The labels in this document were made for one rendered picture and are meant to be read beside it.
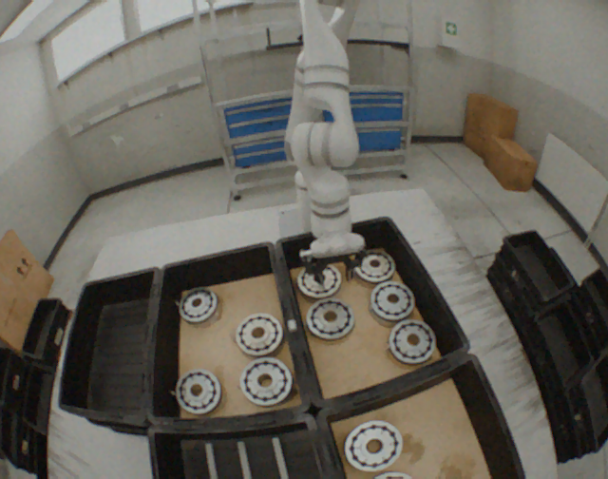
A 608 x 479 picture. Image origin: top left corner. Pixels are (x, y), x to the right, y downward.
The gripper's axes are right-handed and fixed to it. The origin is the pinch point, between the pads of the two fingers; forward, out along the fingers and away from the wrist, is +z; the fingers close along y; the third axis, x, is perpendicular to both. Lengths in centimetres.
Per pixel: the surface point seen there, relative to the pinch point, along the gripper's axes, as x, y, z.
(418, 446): 40.1, -9.6, 6.8
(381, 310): 9.4, -8.6, 2.7
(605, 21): -75, -292, -148
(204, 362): 15.8, 31.3, 4.8
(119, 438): 38, 66, 18
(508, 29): -233, -288, -103
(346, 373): 21.2, 1.3, 5.8
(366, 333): 12.6, -4.6, 5.6
